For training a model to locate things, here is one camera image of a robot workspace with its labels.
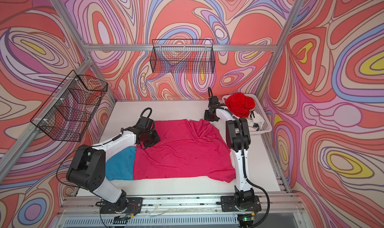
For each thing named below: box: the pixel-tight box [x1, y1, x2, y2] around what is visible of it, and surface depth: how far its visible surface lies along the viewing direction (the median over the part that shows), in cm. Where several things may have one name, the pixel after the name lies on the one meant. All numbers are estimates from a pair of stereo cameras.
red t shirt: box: [224, 92, 256, 118], surface depth 110 cm
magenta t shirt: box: [133, 119, 236, 183], surface depth 91 cm
